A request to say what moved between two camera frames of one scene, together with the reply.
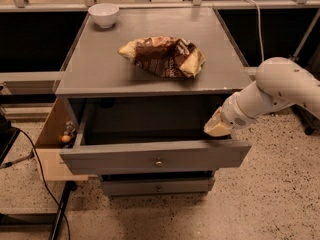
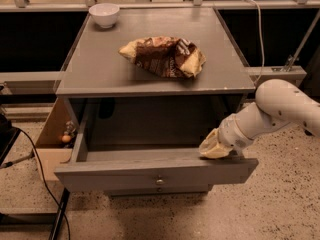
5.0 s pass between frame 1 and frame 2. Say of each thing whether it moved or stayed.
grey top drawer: moved
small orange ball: stayed
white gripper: moved
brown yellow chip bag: stayed
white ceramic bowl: stayed
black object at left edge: stayed
